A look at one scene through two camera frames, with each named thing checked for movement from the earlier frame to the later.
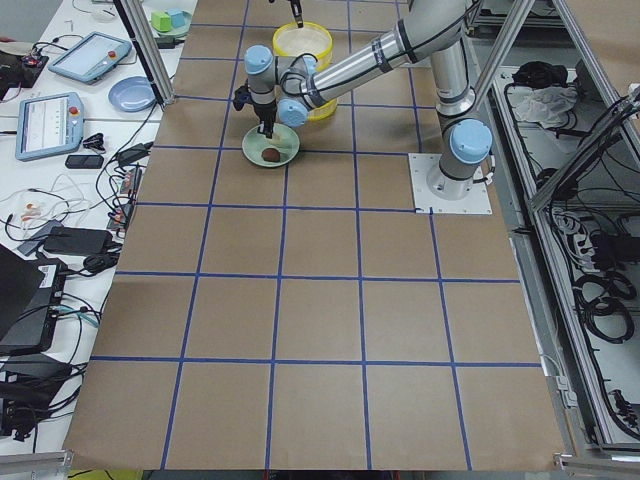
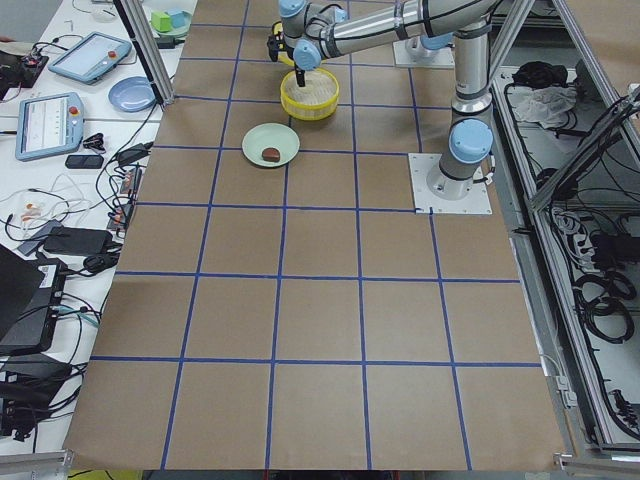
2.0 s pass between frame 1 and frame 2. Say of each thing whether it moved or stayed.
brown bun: stayed
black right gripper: moved
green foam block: stayed
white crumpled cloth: stayed
